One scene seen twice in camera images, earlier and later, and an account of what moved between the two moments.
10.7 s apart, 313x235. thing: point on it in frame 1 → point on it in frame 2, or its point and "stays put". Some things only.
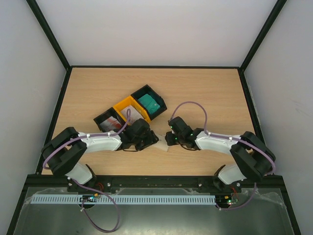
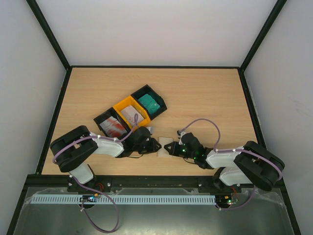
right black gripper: [171, 138] → [176, 148]
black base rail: [100, 183] stays put
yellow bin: [130, 101] stays put
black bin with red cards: [110, 120] stays put
